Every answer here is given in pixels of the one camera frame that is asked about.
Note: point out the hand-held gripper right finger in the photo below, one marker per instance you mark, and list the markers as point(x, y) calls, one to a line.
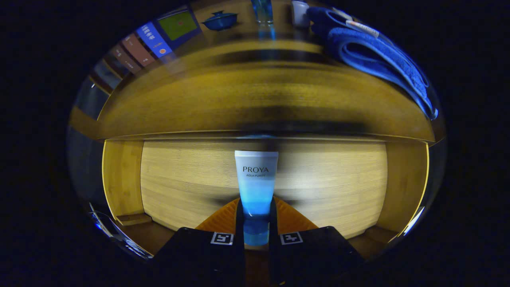
point(273, 227)

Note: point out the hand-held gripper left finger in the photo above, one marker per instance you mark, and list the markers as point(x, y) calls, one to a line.
point(240, 227)

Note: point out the clear blue bottle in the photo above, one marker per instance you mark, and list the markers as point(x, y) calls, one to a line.
point(263, 10)

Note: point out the wooden countertop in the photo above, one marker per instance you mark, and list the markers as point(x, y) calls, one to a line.
point(239, 91)

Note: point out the reddish brown book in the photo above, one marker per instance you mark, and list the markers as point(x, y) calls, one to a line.
point(137, 50)

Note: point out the wooden cabinet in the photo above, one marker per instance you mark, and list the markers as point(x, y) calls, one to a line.
point(83, 121)

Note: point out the blue lidded teacup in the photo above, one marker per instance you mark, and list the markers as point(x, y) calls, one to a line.
point(219, 20)

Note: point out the white bottle dark cap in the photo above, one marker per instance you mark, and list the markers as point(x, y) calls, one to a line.
point(299, 12)

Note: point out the dark brown book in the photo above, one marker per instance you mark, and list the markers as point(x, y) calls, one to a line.
point(123, 59)

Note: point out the blue book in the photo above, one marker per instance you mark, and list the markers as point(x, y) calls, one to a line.
point(155, 40)

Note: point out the blue folded towel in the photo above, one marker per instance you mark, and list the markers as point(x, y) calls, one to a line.
point(378, 56)

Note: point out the white and blue tube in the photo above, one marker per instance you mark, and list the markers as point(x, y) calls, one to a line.
point(256, 187)

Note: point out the wooden drawer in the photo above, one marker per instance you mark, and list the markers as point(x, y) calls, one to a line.
point(338, 179)

